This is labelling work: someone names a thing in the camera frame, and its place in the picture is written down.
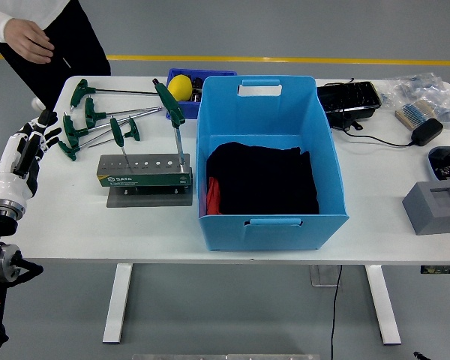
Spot clear plastic component bags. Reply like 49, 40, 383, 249
378, 71, 450, 132

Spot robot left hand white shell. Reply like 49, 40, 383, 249
0, 109, 63, 206

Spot clear bracket under table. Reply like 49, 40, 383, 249
309, 264, 341, 288

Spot small green T-handle hex key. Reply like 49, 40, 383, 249
109, 115, 131, 167

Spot yellow foam ball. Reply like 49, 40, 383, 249
167, 74, 194, 102

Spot person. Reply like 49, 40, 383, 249
0, 0, 113, 113

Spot black hanging cable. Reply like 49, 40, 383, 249
329, 264, 343, 360

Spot black parts in bin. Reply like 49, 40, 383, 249
189, 76, 204, 103

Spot black plastic tray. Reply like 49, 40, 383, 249
316, 80, 383, 128

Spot black adapter cable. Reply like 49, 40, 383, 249
324, 77, 416, 148

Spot green metal hex key stand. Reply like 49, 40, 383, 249
96, 152, 194, 208

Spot black cloth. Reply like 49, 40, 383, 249
205, 141, 320, 215

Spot grey hollow block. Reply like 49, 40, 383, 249
401, 181, 450, 236

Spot white table leg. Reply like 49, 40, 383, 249
364, 264, 402, 345
102, 263, 134, 344

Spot large green T-handle hex key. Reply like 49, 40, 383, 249
151, 77, 187, 167

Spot taped resistor strip bundle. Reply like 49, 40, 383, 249
394, 99, 436, 131

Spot red cloth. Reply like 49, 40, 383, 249
205, 176, 223, 215

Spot small blue parts bin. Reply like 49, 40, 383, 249
164, 67, 238, 120

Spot light blue parts tray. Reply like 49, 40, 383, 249
427, 145, 450, 183

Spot black power adapter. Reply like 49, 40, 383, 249
410, 118, 445, 147

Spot large blue folding box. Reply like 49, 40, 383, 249
194, 74, 350, 252

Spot person's right hand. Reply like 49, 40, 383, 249
2, 17, 56, 65

